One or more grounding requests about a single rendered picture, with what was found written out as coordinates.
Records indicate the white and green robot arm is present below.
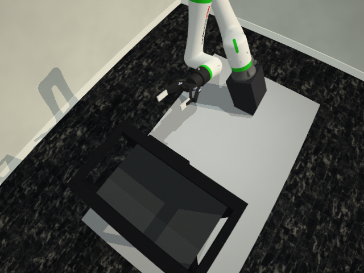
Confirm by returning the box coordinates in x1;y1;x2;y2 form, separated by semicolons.
184;0;257;86

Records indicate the black server rack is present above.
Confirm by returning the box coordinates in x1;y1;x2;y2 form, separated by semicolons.
66;120;248;273

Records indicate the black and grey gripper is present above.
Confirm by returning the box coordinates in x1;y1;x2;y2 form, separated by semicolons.
157;73;203;111

